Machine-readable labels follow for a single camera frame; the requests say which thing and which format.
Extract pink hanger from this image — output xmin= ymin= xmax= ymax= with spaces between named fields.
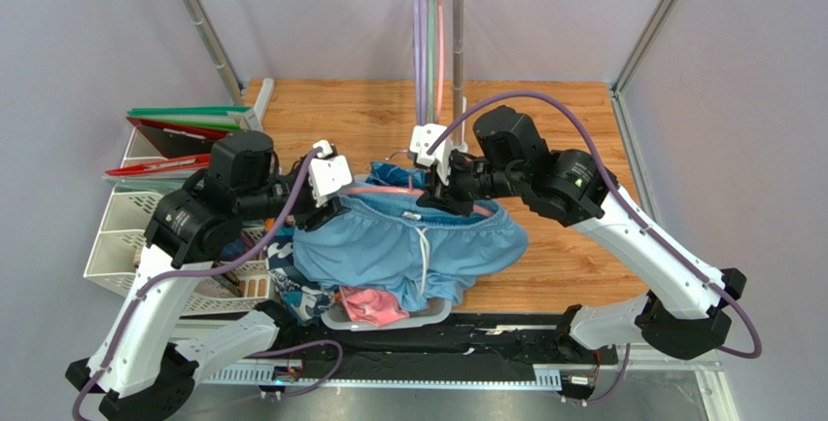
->
xmin=432 ymin=0 xmax=445 ymax=123
xmin=339 ymin=175 xmax=494 ymax=218

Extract light blue shorts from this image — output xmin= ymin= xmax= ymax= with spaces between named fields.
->
xmin=293 ymin=193 xmax=529 ymax=312

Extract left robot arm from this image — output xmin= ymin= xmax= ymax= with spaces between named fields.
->
xmin=66 ymin=130 xmax=354 ymax=420

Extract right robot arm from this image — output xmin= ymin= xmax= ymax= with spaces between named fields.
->
xmin=409 ymin=106 xmax=746 ymax=360

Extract dark blue patterned shorts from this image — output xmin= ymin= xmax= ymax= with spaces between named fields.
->
xmin=365 ymin=161 xmax=425 ymax=190

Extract colorful patterned shorts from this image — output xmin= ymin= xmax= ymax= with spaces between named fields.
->
xmin=266 ymin=227 xmax=337 ymax=325

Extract purple hanger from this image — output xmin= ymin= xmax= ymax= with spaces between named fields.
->
xmin=420 ymin=0 xmax=428 ymax=124
xmin=412 ymin=0 xmax=425 ymax=125

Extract pink garment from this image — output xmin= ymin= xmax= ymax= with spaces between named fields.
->
xmin=339 ymin=287 xmax=410 ymax=328

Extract white laundry basket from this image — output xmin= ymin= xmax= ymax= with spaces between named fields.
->
xmin=297 ymin=180 xmax=455 ymax=329

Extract books in organizer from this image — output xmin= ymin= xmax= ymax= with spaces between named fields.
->
xmin=128 ymin=245 xmax=270 ymax=307

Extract metal clothes rack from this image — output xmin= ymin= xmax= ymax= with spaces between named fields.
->
xmin=182 ymin=0 xmax=469 ymax=150

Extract green folder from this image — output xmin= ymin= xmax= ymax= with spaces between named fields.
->
xmin=126 ymin=106 xmax=263 ymax=130

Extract red folder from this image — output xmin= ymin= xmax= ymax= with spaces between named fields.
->
xmin=105 ymin=117 xmax=228 ymax=178

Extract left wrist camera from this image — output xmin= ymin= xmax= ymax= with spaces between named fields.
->
xmin=308 ymin=139 xmax=355 ymax=207

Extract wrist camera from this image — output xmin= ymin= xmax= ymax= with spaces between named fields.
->
xmin=308 ymin=139 xmax=355 ymax=207
xmin=408 ymin=123 xmax=455 ymax=186

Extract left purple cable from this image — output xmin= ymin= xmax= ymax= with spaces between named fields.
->
xmin=71 ymin=145 xmax=325 ymax=421

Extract purple cable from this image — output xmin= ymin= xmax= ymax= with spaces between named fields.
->
xmin=71 ymin=145 xmax=325 ymax=421
xmin=425 ymin=89 xmax=763 ymax=361

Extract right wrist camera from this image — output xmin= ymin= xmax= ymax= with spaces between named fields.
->
xmin=408 ymin=123 xmax=455 ymax=186

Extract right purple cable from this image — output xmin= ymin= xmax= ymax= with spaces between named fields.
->
xmin=425 ymin=89 xmax=763 ymax=361

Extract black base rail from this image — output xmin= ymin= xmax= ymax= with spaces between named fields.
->
xmin=207 ymin=313 xmax=631 ymax=403

